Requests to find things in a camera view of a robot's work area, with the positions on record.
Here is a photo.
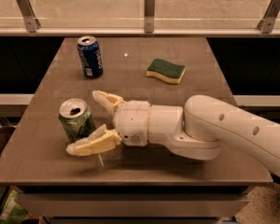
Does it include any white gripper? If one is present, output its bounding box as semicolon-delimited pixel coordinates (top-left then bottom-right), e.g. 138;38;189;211
66;91;150;156

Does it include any green soda can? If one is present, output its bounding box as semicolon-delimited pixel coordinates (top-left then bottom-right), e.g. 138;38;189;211
59;98;95;143

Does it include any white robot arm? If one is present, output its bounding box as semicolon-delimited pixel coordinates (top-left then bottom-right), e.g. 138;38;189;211
66;91;280;177

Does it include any blue Pepsi can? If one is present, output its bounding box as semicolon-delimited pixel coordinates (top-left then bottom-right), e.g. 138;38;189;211
77;35;103;78

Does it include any green and yellow sponge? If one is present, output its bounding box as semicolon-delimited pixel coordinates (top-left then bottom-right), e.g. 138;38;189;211
146;59;186;85

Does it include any glass railing panel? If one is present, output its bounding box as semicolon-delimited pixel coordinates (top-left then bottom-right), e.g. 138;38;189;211
0;0;271;29

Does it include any green bag under table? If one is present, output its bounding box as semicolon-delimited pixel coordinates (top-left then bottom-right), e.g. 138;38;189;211
0;190;28;224

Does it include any middle metal rail bracket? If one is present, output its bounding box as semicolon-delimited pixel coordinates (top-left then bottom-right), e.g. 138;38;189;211
144;0;155;33

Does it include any metal rail bracket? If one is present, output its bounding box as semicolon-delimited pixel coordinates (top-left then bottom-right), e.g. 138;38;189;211
144;0;155;33
16;0;41;33
257;0;280;34

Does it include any left metal rail bracket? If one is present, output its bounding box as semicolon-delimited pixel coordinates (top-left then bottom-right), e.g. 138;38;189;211
16;0;41;33

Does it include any right metal rail bracket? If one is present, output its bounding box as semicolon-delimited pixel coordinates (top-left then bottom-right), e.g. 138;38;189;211
257;0;280;34

